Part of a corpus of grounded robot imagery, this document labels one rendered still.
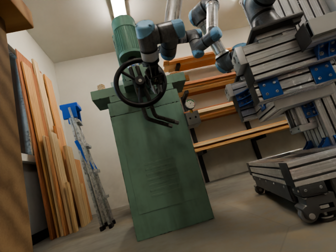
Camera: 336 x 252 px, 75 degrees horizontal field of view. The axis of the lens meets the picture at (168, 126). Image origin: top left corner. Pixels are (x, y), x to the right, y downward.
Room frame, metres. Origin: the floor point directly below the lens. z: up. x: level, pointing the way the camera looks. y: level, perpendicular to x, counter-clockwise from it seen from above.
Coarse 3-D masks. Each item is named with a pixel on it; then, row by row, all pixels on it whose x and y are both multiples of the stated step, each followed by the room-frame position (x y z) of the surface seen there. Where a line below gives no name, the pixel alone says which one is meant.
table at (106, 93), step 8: (168, 80) 1.31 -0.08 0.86; (176, 80) 1.31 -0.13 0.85; (184, 80) 1.33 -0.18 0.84; (112, 88) 1.26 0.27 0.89; (120, 88) 1.27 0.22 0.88; (128, 88) 1.22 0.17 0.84; (176, 88) 1.43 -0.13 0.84; (96, 96) 1.25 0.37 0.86; (104, 96) 1.26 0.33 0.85; (96, 104) 1.33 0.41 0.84; (104, 104) 1.37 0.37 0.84
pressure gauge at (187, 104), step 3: (189, 99) 1.25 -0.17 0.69; (192, 99) 1.25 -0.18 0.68; (186, 102) 1.25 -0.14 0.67; (189, 102) 1.25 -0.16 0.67; (192, 102) 1.26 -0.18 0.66; (186, 105) 1.25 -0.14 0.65; (189, 105) 1.25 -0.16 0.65; (192, 105) 1.26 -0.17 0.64; (186, 108) 1.27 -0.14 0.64; (189, 108) 1.25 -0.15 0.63; (192, 108) 1.27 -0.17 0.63; (192, 111) 1.28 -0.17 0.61
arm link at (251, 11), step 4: (244, 0) 0.97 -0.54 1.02; (248, 0) 0.95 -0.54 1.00; (252, 0) 0.92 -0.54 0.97; (256, 0) 0.90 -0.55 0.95; (244, 4) 0.99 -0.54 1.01; (248, 4) 0.96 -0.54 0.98; (252, 4) 0.93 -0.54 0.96; (256, 4) 0.92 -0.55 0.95; (260, 4) 0.91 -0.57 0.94; (264, 4) 0.91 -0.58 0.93; (268, 4) 0.91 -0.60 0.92; (272, 4) 0.93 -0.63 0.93; (244, 8) 1.01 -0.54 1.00; (248, 8) 0.97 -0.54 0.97; (252, 8) 0.95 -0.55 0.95; (256, 8) 0.94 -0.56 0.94; (260, 8) 0.93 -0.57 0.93; (264, 8) 0.92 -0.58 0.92; (248, 12) 0.98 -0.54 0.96; (252, 12) 0.96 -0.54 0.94; (256, 12) 0.94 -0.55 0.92; (248, 16) 1.00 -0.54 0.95; (252, 16) 0.96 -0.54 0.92
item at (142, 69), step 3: (132, 66) 1.19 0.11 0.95; (141, 66) 1.19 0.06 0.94; (126, 69) 1.18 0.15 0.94; (135, 69) 1.19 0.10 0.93; (141, 69) 1.19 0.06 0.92; (144, 69) 1.20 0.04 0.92; (126, 72) 1.18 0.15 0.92; (135, 72) 1.19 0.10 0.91; (141, 72) 1.19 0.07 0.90; (135, 75) 1.19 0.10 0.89; (126, 78) 1.18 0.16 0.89; (129, 78) 1.18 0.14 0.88
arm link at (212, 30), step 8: (208, 0) 1.30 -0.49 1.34; (216, 0) 1.30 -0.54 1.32; (208, 8) 1.29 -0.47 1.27; (216, 8) 1.28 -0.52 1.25; (208, 16) 1.26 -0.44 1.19; (216, 16) 1.26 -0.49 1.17; (208, 24) 1.23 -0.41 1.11; (216, 24) 1.23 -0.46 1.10; (208, 32) 1.20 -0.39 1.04; (216, 32) 1.17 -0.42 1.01; (208, 40) 1.22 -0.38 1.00; (216, 40) 1.22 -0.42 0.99
